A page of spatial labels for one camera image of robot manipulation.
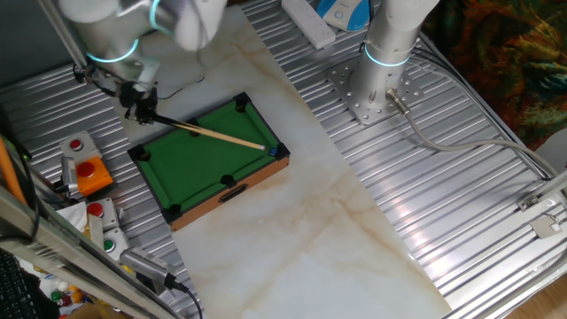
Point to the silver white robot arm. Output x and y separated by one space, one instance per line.
390 40

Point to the white box green button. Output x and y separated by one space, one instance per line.
109 245

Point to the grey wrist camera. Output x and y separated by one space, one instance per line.
150 73

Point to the white toy ball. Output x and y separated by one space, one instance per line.
63 285

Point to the orange toy ball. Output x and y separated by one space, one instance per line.
76 296

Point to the small silver camera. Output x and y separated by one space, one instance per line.
69 175

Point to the blue white pendant device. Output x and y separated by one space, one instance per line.
341 15

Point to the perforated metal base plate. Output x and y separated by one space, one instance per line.
354 104

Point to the white power strip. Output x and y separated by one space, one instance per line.
310 22

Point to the metal pole with clamp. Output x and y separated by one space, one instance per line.
72 49

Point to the blue pool ball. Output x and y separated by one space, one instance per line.
273 151

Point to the wooden pool cue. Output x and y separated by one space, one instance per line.
212 135

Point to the white tissue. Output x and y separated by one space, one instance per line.
75 215

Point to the green mini pool table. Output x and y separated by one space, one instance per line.
204 168

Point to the silver depth camera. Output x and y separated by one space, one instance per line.
142 263

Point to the colourful patterned cloth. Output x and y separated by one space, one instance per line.
509 53

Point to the grey box red button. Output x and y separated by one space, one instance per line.
76 144
95 209

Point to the white rounded object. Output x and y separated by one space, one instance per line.
553 150

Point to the small metal bracket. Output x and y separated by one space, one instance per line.
527 202

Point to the orange pole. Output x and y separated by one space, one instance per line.
9 170

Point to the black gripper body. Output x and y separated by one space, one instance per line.
135 97

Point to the aluminium frame bar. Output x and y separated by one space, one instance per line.
44 239
553 184

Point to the green toy ball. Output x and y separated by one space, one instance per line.
56 296

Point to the orange emergency stop box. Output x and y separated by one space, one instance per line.
95 179

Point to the flat metal plate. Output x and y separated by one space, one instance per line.
546 227

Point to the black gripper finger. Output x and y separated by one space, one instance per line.
134 117
149 116

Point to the black keyboard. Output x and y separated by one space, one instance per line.
15 288

